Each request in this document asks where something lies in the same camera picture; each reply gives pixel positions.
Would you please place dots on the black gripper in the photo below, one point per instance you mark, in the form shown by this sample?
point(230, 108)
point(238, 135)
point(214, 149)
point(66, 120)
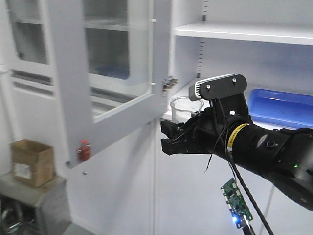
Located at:
point(210, 131)

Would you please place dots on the clear glass beaker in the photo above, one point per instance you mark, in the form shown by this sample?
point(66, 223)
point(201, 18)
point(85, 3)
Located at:
point(183, 108)

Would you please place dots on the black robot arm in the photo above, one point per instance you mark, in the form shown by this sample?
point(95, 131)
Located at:
point(282, 156)

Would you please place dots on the open white cabinet door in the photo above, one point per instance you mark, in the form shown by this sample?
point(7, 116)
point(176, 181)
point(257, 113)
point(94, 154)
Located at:
point(110, 61)

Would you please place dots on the white cabinet shelf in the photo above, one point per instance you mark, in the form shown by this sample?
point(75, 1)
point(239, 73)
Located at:
point(262, 32)

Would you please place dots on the left glass cabinet door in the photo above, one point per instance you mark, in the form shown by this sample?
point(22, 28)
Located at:
point(26, 47)

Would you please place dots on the metal door hinge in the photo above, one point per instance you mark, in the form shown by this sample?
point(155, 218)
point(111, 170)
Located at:
point(169, 83)

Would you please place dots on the red bottle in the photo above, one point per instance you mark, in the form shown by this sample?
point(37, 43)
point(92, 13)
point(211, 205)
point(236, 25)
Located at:
point(84, 151)

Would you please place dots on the green circuit board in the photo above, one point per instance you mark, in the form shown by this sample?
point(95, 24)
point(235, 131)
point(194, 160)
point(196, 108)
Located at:
point(238, 208)

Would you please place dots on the blue plastic tray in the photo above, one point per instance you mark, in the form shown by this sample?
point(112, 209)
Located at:
point(281, 108)

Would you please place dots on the small cardboard box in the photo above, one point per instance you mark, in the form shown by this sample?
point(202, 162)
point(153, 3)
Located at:
point(32, 162)

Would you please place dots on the grey metal cart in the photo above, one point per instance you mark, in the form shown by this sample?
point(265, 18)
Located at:
point(25, 210)

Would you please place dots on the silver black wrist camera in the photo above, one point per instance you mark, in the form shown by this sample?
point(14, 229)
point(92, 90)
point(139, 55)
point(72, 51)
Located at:
point(217, 87)

